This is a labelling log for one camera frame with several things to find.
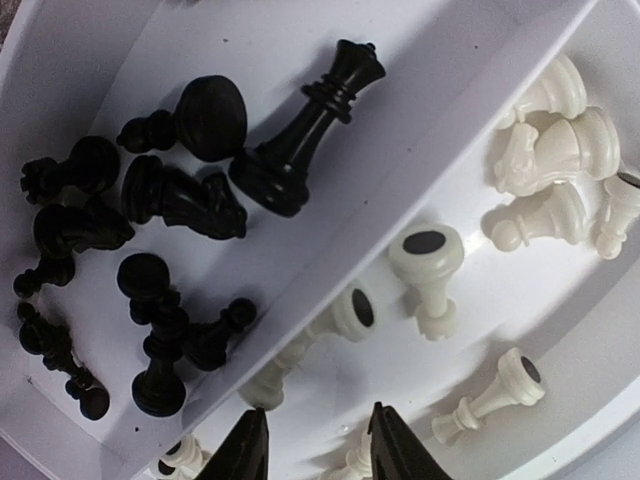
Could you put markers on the black chess queen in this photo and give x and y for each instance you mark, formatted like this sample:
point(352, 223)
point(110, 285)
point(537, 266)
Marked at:
point(274, 173)

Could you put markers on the black chess knight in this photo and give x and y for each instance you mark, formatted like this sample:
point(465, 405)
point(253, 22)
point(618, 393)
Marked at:
point(207, 207)
point(59, 230)

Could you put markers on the black chess pawn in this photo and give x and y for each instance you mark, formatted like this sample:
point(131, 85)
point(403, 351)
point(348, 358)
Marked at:
point(145, 280)
point(205, 344)

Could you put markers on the white chess bishop in tray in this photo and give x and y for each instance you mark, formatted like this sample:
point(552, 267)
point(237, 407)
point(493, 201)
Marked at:
point(517, 382)

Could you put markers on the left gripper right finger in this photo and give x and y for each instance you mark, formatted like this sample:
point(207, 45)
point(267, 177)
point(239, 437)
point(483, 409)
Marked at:
point(396, 452)

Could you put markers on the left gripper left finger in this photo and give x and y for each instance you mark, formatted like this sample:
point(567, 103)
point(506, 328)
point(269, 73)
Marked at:
point(244, 453)

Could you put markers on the black chess bishop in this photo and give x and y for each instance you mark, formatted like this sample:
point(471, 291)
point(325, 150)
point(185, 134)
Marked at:
point(209, 120)
point(53, 343)

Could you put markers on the white chess pawn in tray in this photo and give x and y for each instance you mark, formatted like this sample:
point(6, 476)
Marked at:
point(557, 212)

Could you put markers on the white chess knight in tray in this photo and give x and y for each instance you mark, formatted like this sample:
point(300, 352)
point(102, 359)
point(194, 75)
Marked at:
point(532, 160)

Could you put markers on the white plastic compartment tray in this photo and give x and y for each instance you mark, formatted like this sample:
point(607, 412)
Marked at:
point(417, 151)

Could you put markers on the black chess king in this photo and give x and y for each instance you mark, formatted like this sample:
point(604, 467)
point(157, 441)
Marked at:
point(158, 391)

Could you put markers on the black chess rook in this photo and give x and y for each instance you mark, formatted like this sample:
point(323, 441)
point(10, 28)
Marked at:
point(93, 166)

